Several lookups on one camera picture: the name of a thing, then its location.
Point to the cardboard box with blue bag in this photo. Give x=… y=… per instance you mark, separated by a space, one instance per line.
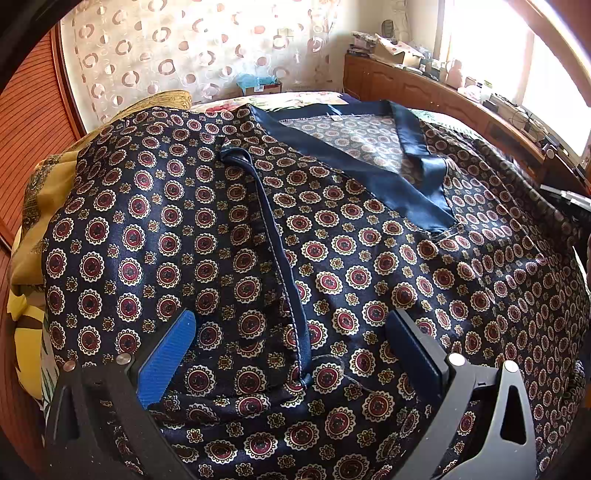
x=258 y=85

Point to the window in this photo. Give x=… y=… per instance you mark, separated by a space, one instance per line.
x=508 y=46

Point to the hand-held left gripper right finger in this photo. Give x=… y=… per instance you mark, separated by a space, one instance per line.
x=411 y=350

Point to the yellow brown pattern cloth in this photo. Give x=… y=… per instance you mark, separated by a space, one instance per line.
x=25 y=341

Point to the floral blanket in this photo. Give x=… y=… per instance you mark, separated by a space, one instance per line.
x=300 y=99

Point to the circle pattern lace curtain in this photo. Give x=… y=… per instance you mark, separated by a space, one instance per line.
x=184 y=46

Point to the wooden cabinet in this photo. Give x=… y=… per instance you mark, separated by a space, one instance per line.
x=415 y=90

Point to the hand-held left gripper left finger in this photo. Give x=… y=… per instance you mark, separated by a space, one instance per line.
x=166 y=360

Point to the pink bottle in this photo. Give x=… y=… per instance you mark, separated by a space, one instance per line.
x=455 y=76

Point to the fern print sheet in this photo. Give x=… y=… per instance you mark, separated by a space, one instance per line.
x=48 y=374

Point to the navy medallion print shirt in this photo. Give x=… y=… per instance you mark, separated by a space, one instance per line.
x=231 y=230

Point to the dark oval ornament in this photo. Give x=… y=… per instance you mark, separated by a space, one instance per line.
x=388 y=30

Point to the open cardboard box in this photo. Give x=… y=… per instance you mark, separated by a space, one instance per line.
x=399 y=53

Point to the gold patterned pillow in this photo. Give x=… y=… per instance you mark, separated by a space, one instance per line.
x=51 y=184

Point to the stack of books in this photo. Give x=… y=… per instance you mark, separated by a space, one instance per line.
x=362 y=44

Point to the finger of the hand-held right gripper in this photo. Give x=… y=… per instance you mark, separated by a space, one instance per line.
x=565 y=194

